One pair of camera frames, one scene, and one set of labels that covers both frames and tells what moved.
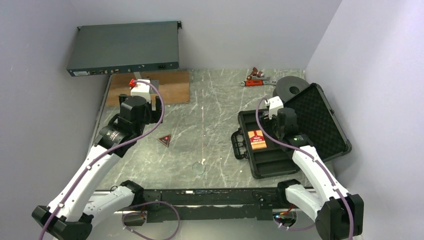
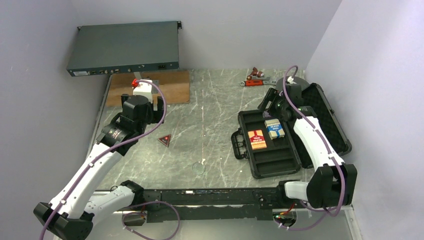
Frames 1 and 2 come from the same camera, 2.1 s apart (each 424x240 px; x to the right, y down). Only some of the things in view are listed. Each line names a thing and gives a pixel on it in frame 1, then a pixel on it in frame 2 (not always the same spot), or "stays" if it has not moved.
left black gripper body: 151,116 stays
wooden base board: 174,86 stays
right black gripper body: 277,130 -> 280,104
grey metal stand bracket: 155,83 stays
